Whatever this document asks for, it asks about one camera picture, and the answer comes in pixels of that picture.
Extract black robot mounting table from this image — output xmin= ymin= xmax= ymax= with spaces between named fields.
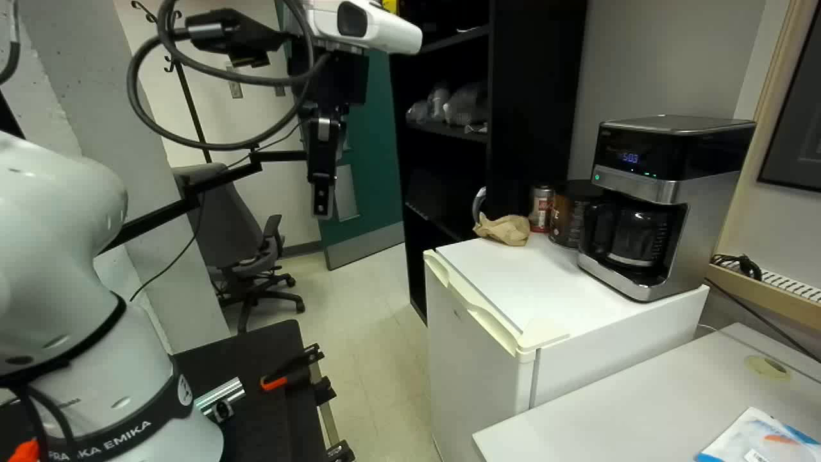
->
xmin=0 ymin=319 xmax=358 ymax=462

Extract black object on ledge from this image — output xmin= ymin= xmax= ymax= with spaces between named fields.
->
xmin=711 ymin=251 xmax=764 ymax=283

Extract black silver coffee machine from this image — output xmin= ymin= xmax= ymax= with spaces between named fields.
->
xmin=576 ymin=115 xmax=759 ymax=305

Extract black office chair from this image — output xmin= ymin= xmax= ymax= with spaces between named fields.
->
xmin=209 ymin=214 xmax=308 ymax=333

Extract white mini fridge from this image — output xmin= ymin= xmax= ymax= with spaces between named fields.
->
xmin=422 ymin=233 xmax=714 ymax=462

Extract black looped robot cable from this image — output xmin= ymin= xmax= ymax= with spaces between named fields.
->
xmin=126 ymin=0 xmax=321 ymax=155

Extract small red-labelled can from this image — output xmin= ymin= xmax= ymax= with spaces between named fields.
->
xmin=530 ymin=186 xmax=555 ymax=236

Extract clear plastic bag on shelf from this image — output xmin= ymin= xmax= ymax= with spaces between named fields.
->
xmin=405 ymin=82 xmax=492 ymax=133

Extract glass coffee carafe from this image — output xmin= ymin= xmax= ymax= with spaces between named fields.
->
xmin=581 ymin=199 xmax=681 ymax=273

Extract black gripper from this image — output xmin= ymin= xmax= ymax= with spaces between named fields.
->
xmin=298 ymin=52 xmax=373 ymax=220

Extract teal door panel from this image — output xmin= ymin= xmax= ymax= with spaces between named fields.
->
xmin=274 ymin=0 xmax=409 ymax=273

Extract black bookshelf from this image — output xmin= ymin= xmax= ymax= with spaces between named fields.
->
xmin=389 ymin=0 xmax=590 ymax=326

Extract blue white paper booklet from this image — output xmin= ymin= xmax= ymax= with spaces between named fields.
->
xmin=695 ymin=405 xmax=821 ymax=462

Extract orange-handled black clamp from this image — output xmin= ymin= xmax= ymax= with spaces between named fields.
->
xmin=259 ymin=342 xmax=327 ymax=396

